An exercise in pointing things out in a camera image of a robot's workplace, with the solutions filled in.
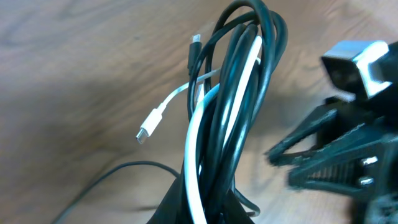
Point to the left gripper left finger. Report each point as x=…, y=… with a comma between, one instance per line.
x=167, y=211

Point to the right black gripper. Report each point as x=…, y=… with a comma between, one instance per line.
x=356, y=152

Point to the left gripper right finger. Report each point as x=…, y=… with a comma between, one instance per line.
x=233, y=212

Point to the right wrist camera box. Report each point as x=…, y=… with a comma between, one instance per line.
x=352, y=67

